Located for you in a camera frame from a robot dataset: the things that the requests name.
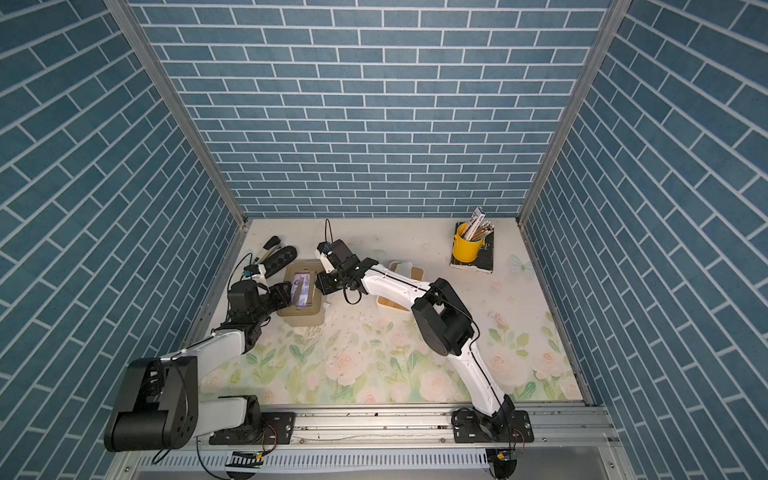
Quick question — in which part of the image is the floral table mat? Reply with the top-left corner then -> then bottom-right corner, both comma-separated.
200,218 -> 582,405

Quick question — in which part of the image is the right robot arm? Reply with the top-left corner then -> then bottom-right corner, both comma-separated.
316,239 -> 534,444

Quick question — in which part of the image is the beige tissue box base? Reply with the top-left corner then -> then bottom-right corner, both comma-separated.
277,259 -> 328,328

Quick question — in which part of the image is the blue white tissue pack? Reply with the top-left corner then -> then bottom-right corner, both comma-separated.
392,262 -> 413,279

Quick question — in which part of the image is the beige black stapler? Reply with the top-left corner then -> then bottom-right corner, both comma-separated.
254,235 -> 282,263

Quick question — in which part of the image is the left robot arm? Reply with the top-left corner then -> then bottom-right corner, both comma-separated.
103,278 -> 295,452

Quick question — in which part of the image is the white tissue box base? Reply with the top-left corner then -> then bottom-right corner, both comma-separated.
375,260 -> 426,313

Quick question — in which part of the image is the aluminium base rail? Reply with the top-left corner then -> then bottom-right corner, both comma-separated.
107,403 -> 634,479

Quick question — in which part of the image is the purple tissue paper pack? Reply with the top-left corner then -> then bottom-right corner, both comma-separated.
292,273 -> 312,308

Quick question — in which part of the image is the black book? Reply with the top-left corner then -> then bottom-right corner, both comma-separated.
449,233 -> 494,273

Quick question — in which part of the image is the yellow pen cup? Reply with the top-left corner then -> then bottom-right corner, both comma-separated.
452,223 -> 485,264

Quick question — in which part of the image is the black glasses case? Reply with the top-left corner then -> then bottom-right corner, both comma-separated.
259,246 -> 298,278

